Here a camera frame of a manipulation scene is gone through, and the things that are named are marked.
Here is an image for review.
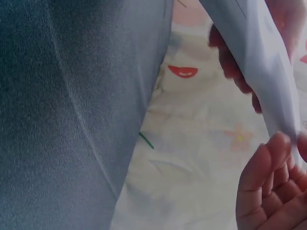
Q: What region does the person's right hand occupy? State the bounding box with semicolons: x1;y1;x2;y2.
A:
236;131;307;230

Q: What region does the person's left hand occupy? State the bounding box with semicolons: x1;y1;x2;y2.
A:
208;0;307;115

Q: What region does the grey-blue cloth garment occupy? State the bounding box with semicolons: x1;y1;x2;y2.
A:
0;0;304;230

